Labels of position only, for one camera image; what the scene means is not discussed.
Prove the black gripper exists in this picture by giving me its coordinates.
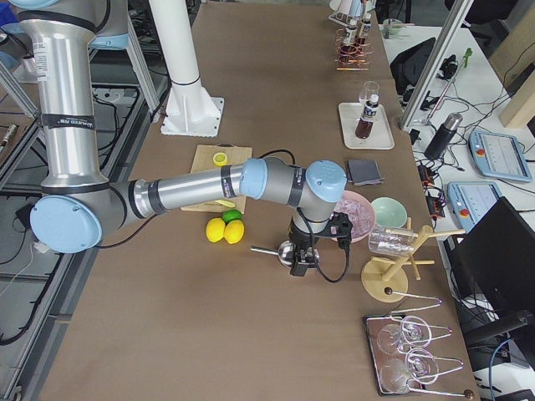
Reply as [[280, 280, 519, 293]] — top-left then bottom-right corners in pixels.
[[288, 221, 320, 277]]

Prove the tea bottle white cap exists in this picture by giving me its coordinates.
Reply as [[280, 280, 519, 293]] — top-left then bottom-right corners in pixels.
[[355, 94, 380, 139]]

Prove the copper wire bottle basket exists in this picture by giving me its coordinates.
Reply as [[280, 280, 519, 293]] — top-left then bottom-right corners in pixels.
[[335, 13, 374, 72]]

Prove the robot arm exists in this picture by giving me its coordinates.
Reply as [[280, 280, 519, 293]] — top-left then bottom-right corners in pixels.
[[17, 1, 352, 277]]

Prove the steel ice scoop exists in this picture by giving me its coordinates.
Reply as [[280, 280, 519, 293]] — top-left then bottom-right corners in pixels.
[[250, 241, 304, 267]]

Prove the pink bowl of ice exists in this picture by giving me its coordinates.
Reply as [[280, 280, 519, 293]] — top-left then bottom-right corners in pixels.
[[334, 190, 376, 243]]

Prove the lower yellow lemon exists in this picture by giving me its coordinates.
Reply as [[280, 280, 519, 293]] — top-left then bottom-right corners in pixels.
[[223, 220, 245, 244]]

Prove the yellow lemon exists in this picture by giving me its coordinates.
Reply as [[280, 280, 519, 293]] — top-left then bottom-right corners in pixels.
[[223, 220, 245, 244], [205, 217, 226, 243]]

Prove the wooden cup tree stand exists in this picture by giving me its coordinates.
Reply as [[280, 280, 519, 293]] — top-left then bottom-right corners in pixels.
[[360, 218, 465, 303]]

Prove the glass mug on stand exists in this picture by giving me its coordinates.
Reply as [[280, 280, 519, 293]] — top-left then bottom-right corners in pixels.
[[368, 226, 417, 256]]

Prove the green lime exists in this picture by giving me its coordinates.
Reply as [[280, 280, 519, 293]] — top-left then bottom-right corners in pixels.
[[222, 209, 242, 224]]

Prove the upper yellow lemon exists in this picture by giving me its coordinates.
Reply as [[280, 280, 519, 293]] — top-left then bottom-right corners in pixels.
[[205, 217, 226, 243]]

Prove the green ceramic bowl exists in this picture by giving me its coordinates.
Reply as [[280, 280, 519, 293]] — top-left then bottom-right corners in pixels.
[[371, 197, 408, 228]]

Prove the yellow plastic knife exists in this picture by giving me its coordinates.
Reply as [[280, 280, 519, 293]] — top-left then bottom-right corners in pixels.
[[215, 199, 236, 209]]

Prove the grey folded cloth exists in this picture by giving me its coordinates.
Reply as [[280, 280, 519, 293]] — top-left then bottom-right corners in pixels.
[[347, 160, 384, 185]]

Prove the hanging wine glass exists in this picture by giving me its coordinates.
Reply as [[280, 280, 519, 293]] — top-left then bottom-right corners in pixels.
[[377, 316, 431, 355], [380, 348, 439, 393]]

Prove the half lemon slice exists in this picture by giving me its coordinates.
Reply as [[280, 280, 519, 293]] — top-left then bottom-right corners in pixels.
[[212, 152, 228, 167]]

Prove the glass rack tray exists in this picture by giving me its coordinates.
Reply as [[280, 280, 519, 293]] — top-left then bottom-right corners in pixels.
[[362, 312, 448, 398]]

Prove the bamboo cutting board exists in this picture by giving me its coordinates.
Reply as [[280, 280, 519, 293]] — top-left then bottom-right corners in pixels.
[[181, 145, 252, 213]]

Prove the white rabbit tray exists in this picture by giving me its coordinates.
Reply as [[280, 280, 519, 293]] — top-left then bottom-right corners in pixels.
[[338, 102, 395, 150]]

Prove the blue teach pendant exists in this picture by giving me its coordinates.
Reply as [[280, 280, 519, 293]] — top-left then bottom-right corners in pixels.
[[447, 181, 502, 232], [469, 130, 532, 182]]

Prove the black thermos bottle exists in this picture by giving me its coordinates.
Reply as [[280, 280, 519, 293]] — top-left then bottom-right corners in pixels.
[[424, 113, 463, 160]]

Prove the clear wine glass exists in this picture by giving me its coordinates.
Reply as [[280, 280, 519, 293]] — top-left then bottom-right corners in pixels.
[[359, 81, 380, 105]]

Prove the black monitor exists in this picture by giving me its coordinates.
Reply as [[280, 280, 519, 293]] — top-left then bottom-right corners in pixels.
[[450, 197, 534, 313]]

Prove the white cup rack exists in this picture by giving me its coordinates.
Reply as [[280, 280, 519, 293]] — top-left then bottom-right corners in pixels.
[[329, 0, 368, 26]]

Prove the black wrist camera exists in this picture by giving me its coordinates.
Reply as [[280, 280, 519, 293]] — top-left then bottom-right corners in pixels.
[[330, 212, 353, 248]]

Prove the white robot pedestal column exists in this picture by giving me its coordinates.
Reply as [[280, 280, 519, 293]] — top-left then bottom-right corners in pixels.
[[150, 0, 224, 138]]

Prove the aluminium frame post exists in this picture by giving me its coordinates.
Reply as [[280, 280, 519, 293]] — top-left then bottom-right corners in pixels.
[[400, 0, 473, 132]]

